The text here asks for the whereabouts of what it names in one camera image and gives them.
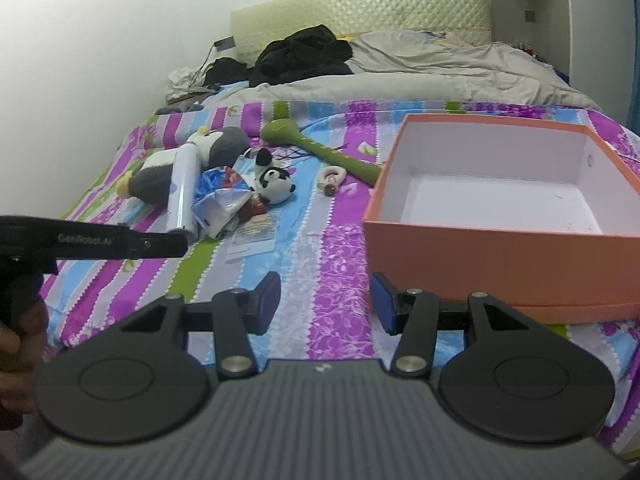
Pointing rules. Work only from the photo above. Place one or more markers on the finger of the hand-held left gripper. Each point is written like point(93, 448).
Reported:
point(160, 245)

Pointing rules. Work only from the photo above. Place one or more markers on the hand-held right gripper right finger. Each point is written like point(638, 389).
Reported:
point(384, 305)

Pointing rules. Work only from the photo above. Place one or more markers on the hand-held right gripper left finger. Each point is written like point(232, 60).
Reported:
point(270, 300)

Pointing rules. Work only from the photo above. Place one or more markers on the clear packet beige contents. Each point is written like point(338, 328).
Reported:
point(255, 227)

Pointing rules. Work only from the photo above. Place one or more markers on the blue white plastic packet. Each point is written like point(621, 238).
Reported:
point(220, 195)

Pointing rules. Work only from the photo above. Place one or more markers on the orange cardboard box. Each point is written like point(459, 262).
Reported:
point(500, 260)

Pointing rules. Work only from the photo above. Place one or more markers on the person's left hand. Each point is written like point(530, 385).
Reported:
point(15, 360)

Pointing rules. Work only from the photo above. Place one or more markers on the white paper card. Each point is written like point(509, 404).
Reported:
point(250, 252)

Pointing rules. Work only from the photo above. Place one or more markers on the white tube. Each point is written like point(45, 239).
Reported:
point(182, 185)

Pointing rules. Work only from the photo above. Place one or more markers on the striped floral bedsheet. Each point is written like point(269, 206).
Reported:
point(340, 240)

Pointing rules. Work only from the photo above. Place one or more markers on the grey white penguin plush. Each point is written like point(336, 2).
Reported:
point(225, 147)

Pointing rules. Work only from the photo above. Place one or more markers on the dark grey cloth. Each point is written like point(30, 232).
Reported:
point(175, 108)

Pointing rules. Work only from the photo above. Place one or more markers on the white crumpled cloth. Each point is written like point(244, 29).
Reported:
point(182, 82)

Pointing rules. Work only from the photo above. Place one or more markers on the light blue pillow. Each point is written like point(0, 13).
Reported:
point(225, 94)

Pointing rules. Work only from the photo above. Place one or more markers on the green plush massage hammer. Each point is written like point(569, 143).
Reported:
point(280, 132)

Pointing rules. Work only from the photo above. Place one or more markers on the small dark garment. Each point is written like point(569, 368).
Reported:
point(225, 70)

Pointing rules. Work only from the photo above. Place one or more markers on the black jacket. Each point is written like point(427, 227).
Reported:
point(300, 52)

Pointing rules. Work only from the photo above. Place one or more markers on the grey duvet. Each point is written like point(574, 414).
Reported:
point(450, 75)

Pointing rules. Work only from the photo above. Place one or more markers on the yellow pillow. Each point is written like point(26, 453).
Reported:
point(346, 36)

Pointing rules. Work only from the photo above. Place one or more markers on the row of small bottles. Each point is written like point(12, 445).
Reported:
point(525, 49)

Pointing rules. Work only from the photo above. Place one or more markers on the cream quilted headboard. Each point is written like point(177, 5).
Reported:
point(350, 10)

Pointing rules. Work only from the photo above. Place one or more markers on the white wardrobe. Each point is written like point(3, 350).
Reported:
point(550, 0)

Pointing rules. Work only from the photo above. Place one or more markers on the blue curtain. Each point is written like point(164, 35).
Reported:
point(634, 50)

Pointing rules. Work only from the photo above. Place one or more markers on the black wall socket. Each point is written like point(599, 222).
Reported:
point(225, 43)

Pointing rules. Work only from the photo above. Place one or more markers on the grey wall switch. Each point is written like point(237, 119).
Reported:
point(530, 15)

